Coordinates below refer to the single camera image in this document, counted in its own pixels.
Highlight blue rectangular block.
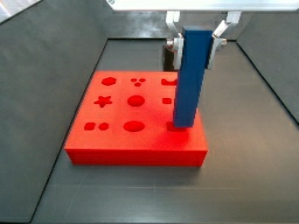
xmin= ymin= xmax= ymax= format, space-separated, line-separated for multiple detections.
xmin=172 ymin=26 xmax=212 ymax=128

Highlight red shape-sorter board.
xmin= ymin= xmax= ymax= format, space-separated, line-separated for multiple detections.
xmin=64 ymin=71 xmax=208 ymax=166

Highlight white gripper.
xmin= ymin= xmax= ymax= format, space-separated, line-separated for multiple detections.
xmin=106 ymin=0 xmax=299 ymax=70

